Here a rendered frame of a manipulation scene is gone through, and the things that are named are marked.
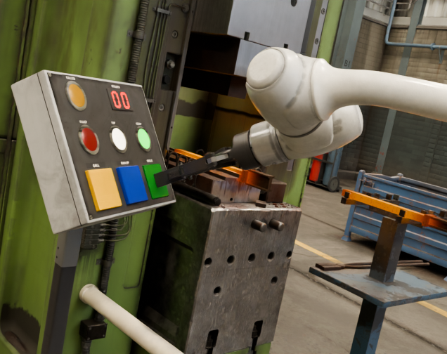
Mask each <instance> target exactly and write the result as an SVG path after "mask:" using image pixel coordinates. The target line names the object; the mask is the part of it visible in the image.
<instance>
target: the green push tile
mask: <svg viewBox="0 0 447 354"><path fill-rule="evenodd" d="M142 167H143V172H144V174H145V179H146V181H147V184H148V189H149V191H150V196H151V198H152V200H153V199H159V198H162V197H167V196H169V193H168V189H167V186H166V185H165V186H162V187H159V188H158V187H157V185H156V182H155V178H154V174H155V173H159V172H161V171H162V169H161V166H160V164H148V165H142Z"/></svg>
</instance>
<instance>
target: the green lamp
mask: <svg viewBox="0 0 447 354"><path fill-rule="evenodd" d="M138 138H139V140H140V142H141V145H142V146H143V147H144V148H149V147H150V139H149V137H148V134H147V133H146V132H145V131H144V130H143V129H140V130H139V131H138Z"/></svg>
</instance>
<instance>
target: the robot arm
mask: <svg viewBox="0 0 447 354"><path fill-rule="evenodd" d="M246 81H247V82H246V84H245V85H246V89H247V93H248V96H249V97H250V100H251V101H252V104H253V105H254V106H255V108H256V109H257V111H258V112H259V114H260V115H261V116H262V117H263V118H264V119H265V121H263V122H260V123H258V124H254V125H253V126H252V127H251V129H250V130H249V131H245V132H242V133H239V134H236V135H234V137H233V141H232V144H233V147H232V149H231V147H223V148H221V149H218V151H216V152H212V153H210V154H208V155H206V156H204V157H201V158H199V159H196V160H193V161H191V162H188V163H185V164H183V162H179V166H176V167H174V168H171V169H167V170H165V171H161V172H159V173H155V174H154V178H155V182H156V185H157V187H158V188H159V187H162V186H165V185H169V184H171V183H175V182H177V181H181V180H183V179H187V178H188V179H189V180H191V179H193V177H192V176H193V175H198V174H199V173H204V172H206V171H210V170H215V169H222V168H224V167H229V166H235V165H236V163H237V162H238V163H239V165H240V166H241V167H242V168H243V169H244V170H249V169H253V168H255V167H258V166H261V165H262V166H264V167H266V166H269V165H272V164H279V163H283V162H288V161H289V160H292V159H306V158H309V157H315V156H318V155H322V154H325V153H327V152H331V151H333V150H336V149H338V148H340V147H342V146H344V145H346V144H348V143H350V142H351V141H353V140H355V139H356V138H357V137H359V136H360V135H361V134H362V130H363V116H362V113H361V110H360V108H359V105H374V106H379V107H386V108H390V109H393V110H399V111H402V112H407V113H411V114H416V115H420V116H423V117H428V118H431V119H436V120H439V121H443V122H447V85H446V84H440V83H436V82H432V81H426V80H422V79H416V78H412V77H405V76H401V75H397V74H390V73H386V72H377V71H370V70H345V69H337V68H334V67H332V66H330V65H329V64H328V63H327V62H326V61H325V60H324V59H318V58H310V57H307V56H304V55H301V54H298V53H295V52H293V51H291V50H288V49H286V48H278V47H273V48H267V49H264V50H263V51H261V52H259V53H258V54H257V55H256V56H255V57H254V58H253V59H252V61H251V62H250V64H249V67H248V70H247V78H246Z"/></svg>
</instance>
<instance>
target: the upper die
mask: <svg viewBox="0 0 447 354"><path fill-rule="evenodd" d="M267 48H270V47H267V46H262V45H260V44H256V43H253V42H250V41H245V40H243V39H234V38H227V37H213V36H206V35H199V34H190V38H189V42H188V50H187V54H186V61H185V65H184V67H185V68H190V69H194V70H202V71H206V72H214V73H219V74H227V75H231V76H234V77H240V78H244V79H246V78H247V70H248V67H249V64H250V62H251V61H252V59H253V58H254V57H255V56H256V55H257V54H258V53H259V52H261V51H263V50H264V49H267Z"/></svg>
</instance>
